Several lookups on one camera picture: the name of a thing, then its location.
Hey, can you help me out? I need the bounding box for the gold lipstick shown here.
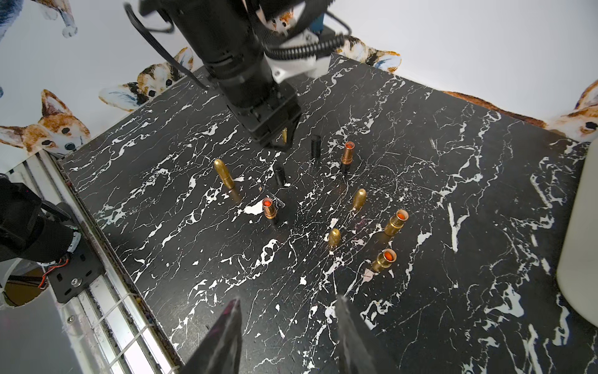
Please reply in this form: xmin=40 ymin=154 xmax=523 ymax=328
xmin=372 ymin=249 xmax=397 ymax=273
xmin=384 ymin=210 xmax=409 ymax=237
xmin=213 ymin=159 xmax=235 ymax=189
xmin=340 ymin=141 xmax=355 ymax=174

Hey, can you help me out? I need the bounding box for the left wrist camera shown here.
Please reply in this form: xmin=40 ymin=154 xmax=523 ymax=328
xmin=264 ymin=23 xmax=351 ymax=84

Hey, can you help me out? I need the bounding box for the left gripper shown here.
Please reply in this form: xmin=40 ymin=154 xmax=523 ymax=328
xmin=227 ymin=82 xmax=301 ymax=150

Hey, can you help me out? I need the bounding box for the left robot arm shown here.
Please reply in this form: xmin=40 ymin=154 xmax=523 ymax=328
xmin=123 ymin=1 xmax=352 ymax=151

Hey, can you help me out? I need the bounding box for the cream rectangular tray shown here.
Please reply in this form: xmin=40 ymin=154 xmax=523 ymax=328
xmin=557 ymin=141 xmax=597 ymax=326

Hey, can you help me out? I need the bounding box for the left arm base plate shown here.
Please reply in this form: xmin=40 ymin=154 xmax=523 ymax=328
xmin=47 ymin=237 xmax=104 ymax=304

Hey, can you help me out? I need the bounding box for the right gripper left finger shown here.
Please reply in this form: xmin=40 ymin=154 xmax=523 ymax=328
xmin=179 ymin=298 xmax=242 ymax=374

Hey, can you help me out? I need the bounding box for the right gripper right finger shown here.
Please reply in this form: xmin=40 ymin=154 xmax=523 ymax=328
xmin=336 ymin=295 xmax=400 ymax=374

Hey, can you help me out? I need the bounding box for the aluminium front rail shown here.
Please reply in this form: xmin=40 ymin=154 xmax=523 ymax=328
xmin=1 ymin=152 xmax=182 ymax=373

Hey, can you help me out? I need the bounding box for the black lipstick cap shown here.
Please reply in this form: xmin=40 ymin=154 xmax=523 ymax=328
xmin=273 ymin=162 xmax=287 ymax=187
xmin=311 ymin=135 xmax=322 ymax=160

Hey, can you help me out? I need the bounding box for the gold bullet lipstick cap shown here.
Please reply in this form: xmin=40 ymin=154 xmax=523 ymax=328
xmin=352 ymin=189 xmax=367 ymax=211

